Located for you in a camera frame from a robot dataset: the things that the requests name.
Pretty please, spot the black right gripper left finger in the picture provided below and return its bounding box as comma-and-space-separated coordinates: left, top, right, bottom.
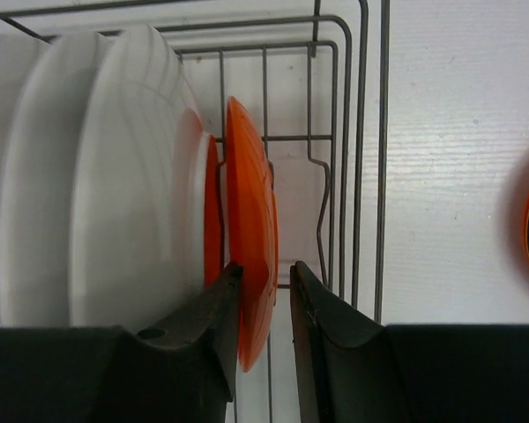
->
0, 263, 243, 422

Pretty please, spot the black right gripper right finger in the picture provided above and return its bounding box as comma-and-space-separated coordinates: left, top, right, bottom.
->
290, 262, 529, 422

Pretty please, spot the white floral plate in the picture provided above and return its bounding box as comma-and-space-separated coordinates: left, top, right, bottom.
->
0, 31, 110, 327

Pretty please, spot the dark rimmed white plate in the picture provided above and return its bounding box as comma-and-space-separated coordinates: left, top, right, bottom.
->
69, 26, 208, 331

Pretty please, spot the wire dish rack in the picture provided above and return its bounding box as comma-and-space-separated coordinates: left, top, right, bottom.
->
0, 1, 380, 422

